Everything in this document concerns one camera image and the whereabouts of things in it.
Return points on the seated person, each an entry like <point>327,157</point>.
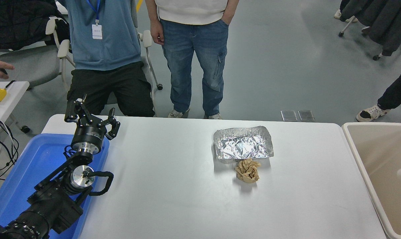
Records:
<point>104,49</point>

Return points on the clear floor plate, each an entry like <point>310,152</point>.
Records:
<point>306,116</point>
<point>289,116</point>

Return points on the white-armed office chair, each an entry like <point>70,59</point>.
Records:
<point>147,38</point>

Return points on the standing person's right hand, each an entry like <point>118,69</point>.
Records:
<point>157,32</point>

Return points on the crumpled tan paper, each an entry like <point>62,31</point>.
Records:
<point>248,171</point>

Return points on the dark coat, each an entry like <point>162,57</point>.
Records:
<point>379,20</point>

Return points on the grey office chair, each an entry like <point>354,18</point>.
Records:
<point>31,66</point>

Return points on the person in dark trousers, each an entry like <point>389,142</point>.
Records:
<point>396,93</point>

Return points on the standing person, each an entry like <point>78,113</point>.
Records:
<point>187,59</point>

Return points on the large pale bin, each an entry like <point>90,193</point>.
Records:
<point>379,166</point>

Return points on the small white side table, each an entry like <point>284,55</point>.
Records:
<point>11,99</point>

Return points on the white-legged wheeled chair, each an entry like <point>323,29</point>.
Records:
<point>348,25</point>

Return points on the blue plastic tray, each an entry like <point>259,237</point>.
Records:
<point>37,159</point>

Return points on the silver foil tray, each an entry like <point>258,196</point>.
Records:
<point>243,146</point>

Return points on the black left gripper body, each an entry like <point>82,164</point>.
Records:
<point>87,134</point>

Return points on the black jacket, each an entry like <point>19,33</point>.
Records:
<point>14,23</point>

